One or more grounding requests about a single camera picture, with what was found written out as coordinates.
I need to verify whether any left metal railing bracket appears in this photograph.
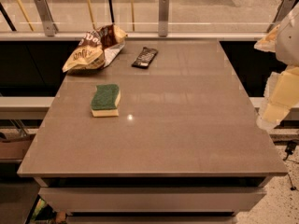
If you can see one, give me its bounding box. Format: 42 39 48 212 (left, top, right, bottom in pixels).
34 0 58 36

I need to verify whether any green and yellow sponge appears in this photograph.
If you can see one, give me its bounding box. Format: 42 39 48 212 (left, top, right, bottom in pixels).
91 84 121 117

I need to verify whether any middle metal railing bracket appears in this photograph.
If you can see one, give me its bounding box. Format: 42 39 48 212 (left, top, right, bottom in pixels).
158 0 170 37

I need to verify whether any black power adapter with cable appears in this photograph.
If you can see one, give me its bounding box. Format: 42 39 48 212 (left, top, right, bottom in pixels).
283 141 297 191

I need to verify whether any glass railing panel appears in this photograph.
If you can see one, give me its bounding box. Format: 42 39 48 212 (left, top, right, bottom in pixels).
0 0 299 35

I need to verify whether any black candy bar wrapper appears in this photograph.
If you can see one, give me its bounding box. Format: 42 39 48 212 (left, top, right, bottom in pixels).
131 47 158 69

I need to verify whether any brown chip bag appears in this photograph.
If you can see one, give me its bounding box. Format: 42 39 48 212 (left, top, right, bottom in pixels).
63 24 127 72

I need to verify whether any right metal railing bracket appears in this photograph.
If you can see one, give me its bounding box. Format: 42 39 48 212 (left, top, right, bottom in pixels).
267 0 296 32

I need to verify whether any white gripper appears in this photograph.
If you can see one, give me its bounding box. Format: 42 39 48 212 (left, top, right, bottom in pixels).
254 4 299 131

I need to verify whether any metal railing bracket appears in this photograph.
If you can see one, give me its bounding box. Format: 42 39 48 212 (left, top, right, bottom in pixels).
267 0 296 32
34 0 58 36
158 0 170 37

